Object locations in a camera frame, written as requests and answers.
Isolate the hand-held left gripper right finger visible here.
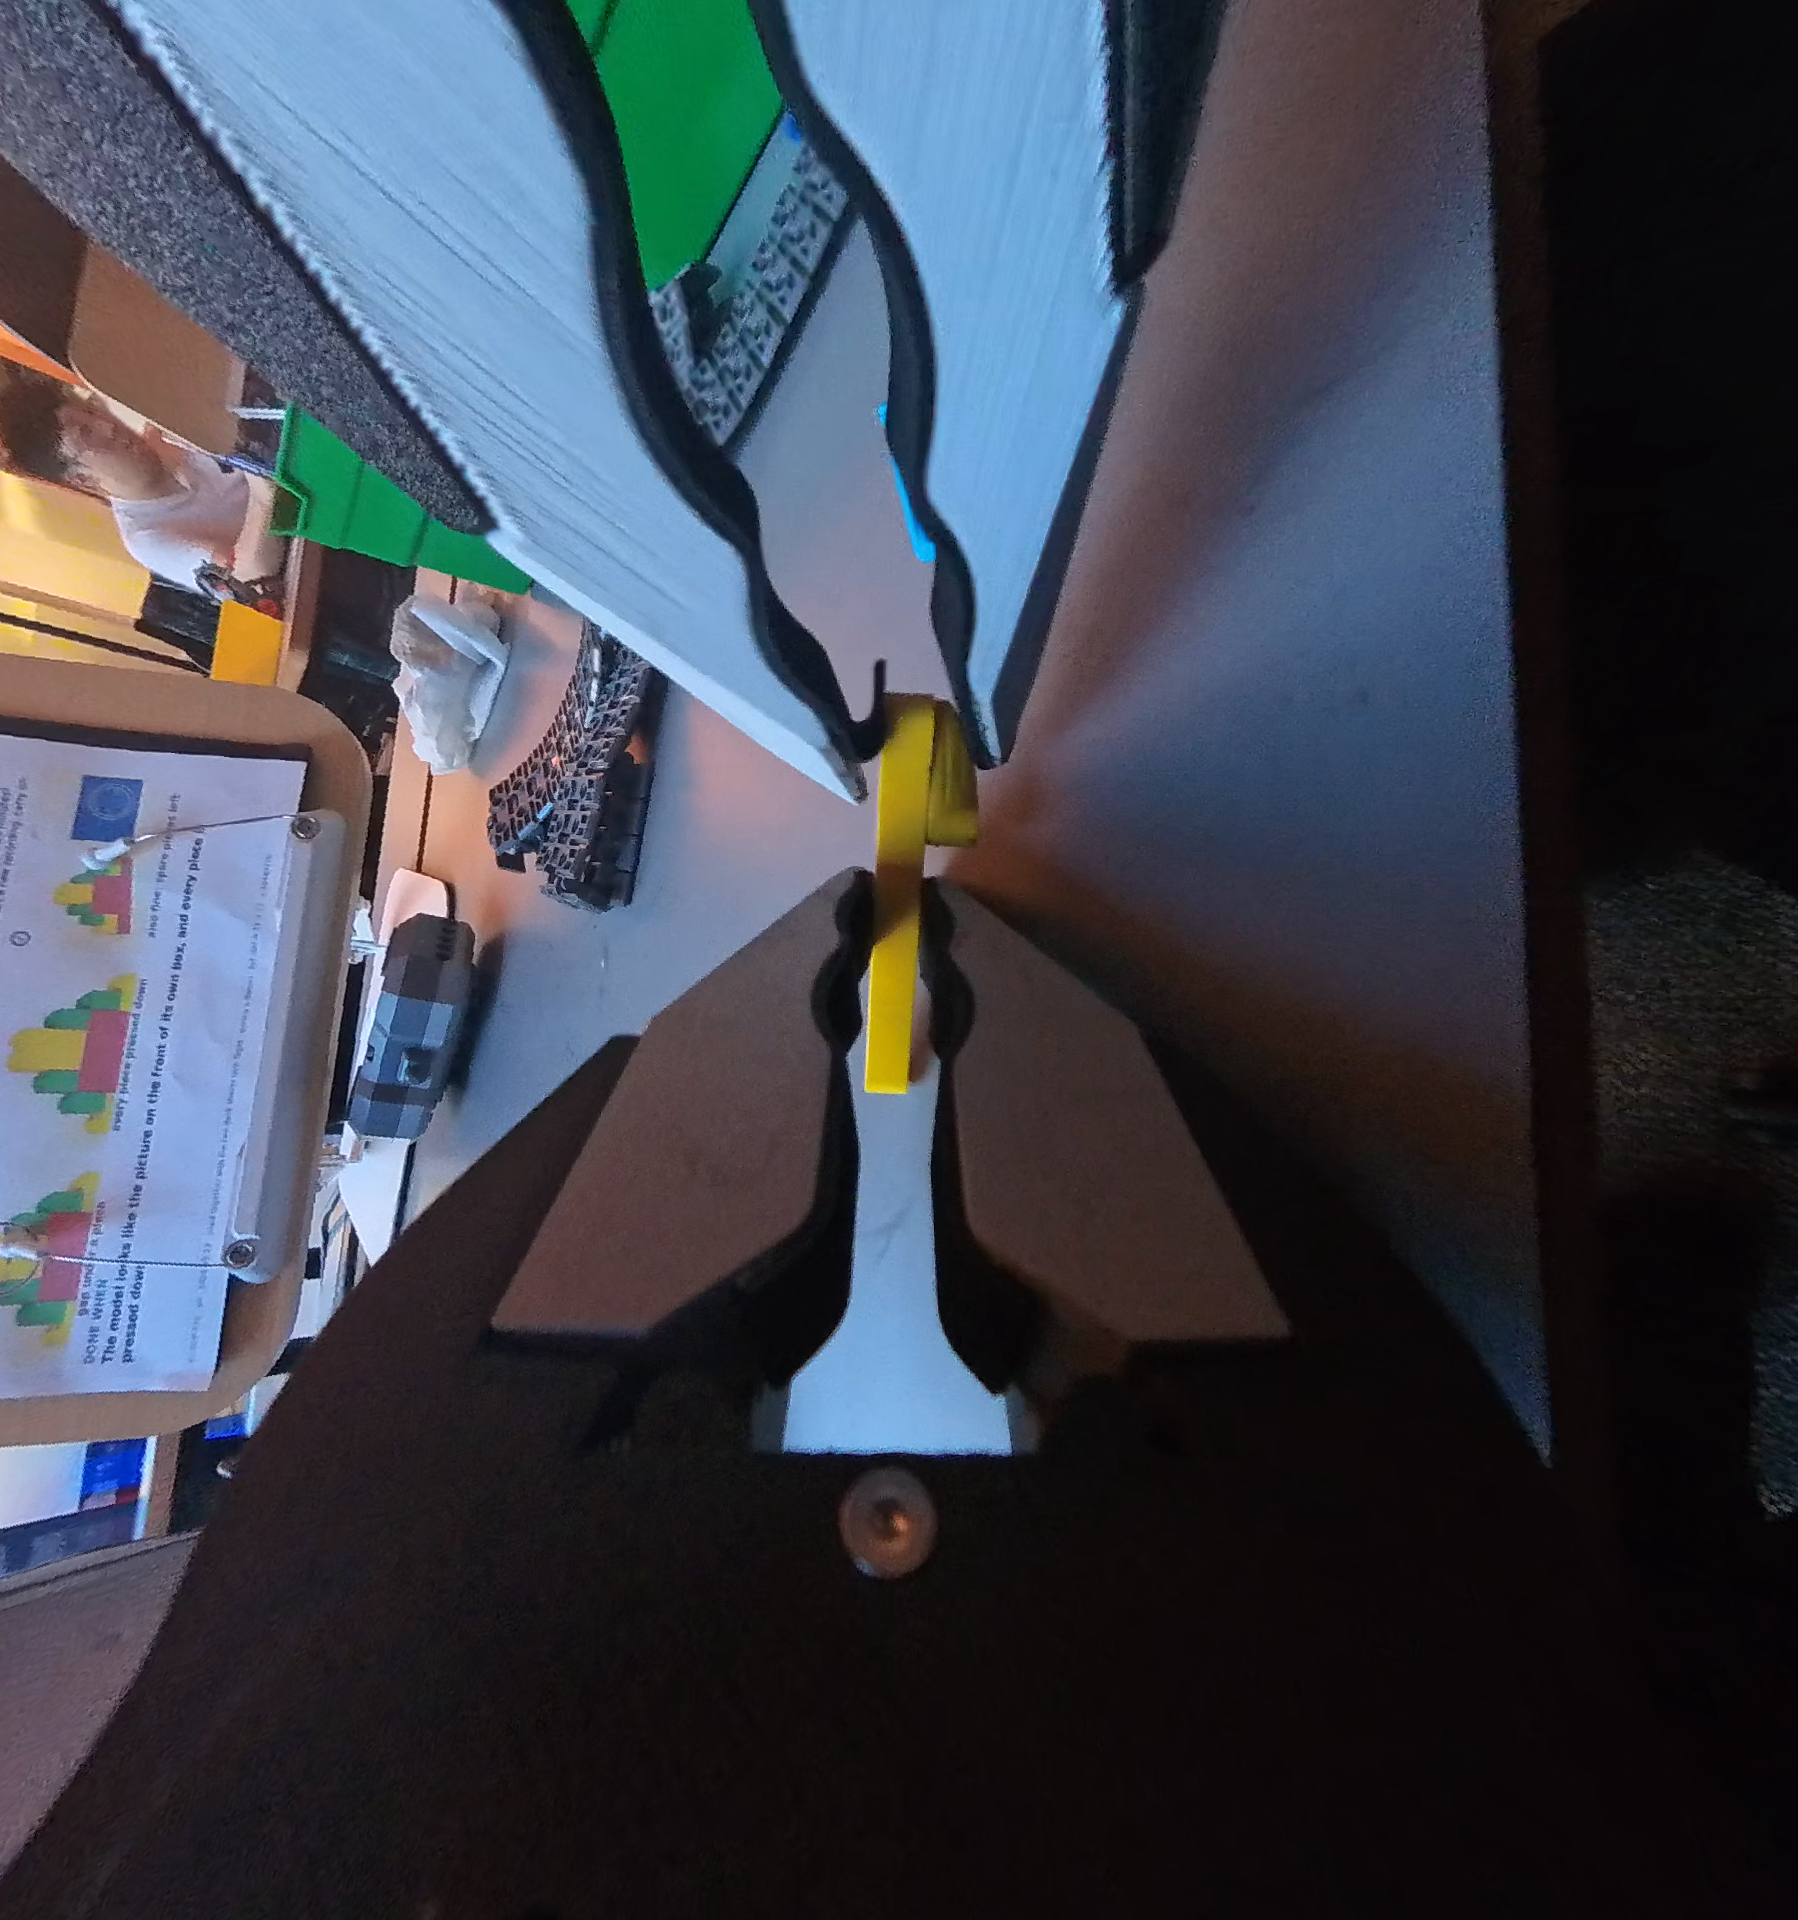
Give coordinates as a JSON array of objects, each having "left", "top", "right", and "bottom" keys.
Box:
[{"left": 931, "top": 879, "right": 1292, "bottom": 1397}]

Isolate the green plastic bin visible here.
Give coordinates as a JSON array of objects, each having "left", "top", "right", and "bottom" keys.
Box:
[{"left": 269, "top": 0, "right": 788, "bottom": 598}]

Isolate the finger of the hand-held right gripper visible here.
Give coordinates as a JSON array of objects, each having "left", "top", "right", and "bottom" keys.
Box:
[
  {"left": 755, "top": 0, "right": 1140, "bottom": 767},
  {"left": 110, "top": 0, "right": 872, "bottom": 804}
]

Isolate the blue brick separator tool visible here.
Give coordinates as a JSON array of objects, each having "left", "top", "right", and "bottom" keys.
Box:
[{"left": 875, "top": 405, "right": 938, "bottom": 566}]

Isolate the yellow perforated toy beam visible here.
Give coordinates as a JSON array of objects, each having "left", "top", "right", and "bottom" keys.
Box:
[{"left": 864, "top": 693, "right": 983, "bottom": 1097}]

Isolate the crumpled white tissue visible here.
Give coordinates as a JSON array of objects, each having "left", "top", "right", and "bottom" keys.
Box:
[{"left": 389, "top": 587, "right": 515, "bottom": 776}]

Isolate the printed instruction sheet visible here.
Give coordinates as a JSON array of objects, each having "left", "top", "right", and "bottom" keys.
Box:
[{"left": 0, "top": 726, "right": 309, "bottom": 1405}]

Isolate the grey toy motor block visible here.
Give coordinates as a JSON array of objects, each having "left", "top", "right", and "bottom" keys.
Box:
[{"left": 346, "top": 911, "right": 479, "bottom": 1143}]

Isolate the grey toy track chain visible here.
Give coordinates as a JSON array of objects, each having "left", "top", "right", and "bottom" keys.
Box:
[
  {"left": 486, "top": 142, "right": 855, "bottom": 879},
  {"left": 539, "top": 269, "right": 751, "bottom": 910}
]

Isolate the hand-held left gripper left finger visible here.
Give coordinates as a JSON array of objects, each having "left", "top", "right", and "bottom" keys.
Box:
[{"left": 490, "top": 871, "right": 873, "bottom": 1405}]

